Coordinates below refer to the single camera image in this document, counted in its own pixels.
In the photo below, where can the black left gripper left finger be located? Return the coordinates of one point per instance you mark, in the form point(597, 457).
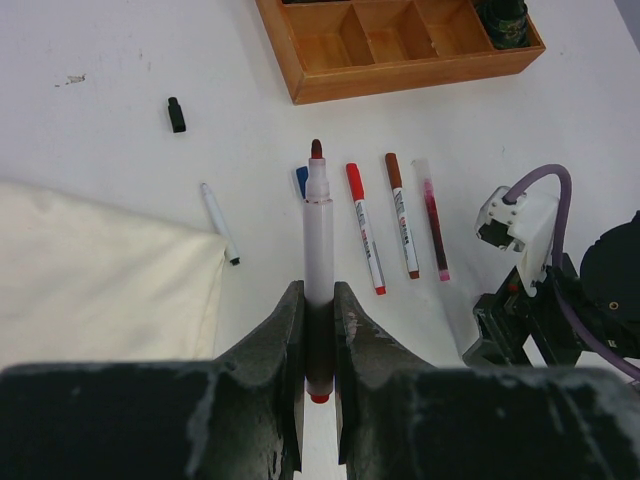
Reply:
point(238, 416)

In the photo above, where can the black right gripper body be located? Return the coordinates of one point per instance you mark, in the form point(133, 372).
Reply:
point(508, 317)

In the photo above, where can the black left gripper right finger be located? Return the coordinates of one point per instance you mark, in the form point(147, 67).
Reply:
point(398, 417)

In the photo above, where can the white pen brown end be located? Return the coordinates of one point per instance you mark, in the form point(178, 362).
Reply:
point(405, 233)

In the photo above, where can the white marker red end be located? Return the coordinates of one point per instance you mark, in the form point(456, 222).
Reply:
point(370, 248)

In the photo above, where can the thin white pen red end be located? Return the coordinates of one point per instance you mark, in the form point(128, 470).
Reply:
point(318, 239)

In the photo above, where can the white marker black end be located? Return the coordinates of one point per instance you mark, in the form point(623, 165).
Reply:
point(219, 223)

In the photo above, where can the blue pen cap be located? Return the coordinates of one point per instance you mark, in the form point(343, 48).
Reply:
point(301, 176)

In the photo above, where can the black pen cap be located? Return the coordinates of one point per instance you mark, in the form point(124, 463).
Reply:
point(176, 115)

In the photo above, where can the clear plastic pen cap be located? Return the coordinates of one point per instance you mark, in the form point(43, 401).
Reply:
point(422, 170)

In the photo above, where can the brown pen cap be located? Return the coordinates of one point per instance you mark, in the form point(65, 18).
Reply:
point(393, 170)

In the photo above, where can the large red pen cap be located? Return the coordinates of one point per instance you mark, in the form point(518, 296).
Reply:
point(355, 182)

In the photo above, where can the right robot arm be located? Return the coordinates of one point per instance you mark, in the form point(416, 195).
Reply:
point(604, 294)

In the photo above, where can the cream folded cloth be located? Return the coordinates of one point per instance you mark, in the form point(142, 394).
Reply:
point(81, 281)

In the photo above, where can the wooden compartment tray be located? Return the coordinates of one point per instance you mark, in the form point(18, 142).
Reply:
point(331, 50)

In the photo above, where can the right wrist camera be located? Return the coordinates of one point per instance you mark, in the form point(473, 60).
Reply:
point(525, 227)

